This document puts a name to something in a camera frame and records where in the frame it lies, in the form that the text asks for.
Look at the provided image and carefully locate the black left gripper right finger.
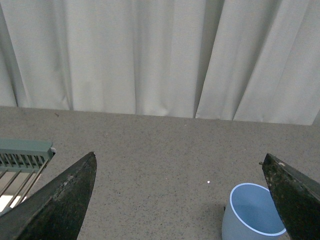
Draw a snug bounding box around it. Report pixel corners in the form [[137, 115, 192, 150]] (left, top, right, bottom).
[[262, 153, 320, 240]]

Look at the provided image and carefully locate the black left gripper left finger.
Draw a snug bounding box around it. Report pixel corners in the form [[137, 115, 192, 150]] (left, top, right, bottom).
[[0, 152, 97, 240]]

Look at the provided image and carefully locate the light blue cup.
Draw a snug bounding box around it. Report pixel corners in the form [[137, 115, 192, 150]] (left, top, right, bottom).
[[221, 183, 286, 240]]

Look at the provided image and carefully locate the green slatted dish rack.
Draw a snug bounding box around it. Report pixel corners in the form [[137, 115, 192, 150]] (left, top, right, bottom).
[[0, 138, 56, 215]]

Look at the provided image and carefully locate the white pleated curtain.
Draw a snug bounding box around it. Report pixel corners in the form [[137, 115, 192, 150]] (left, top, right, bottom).
[[0, 0, 320, 125]]

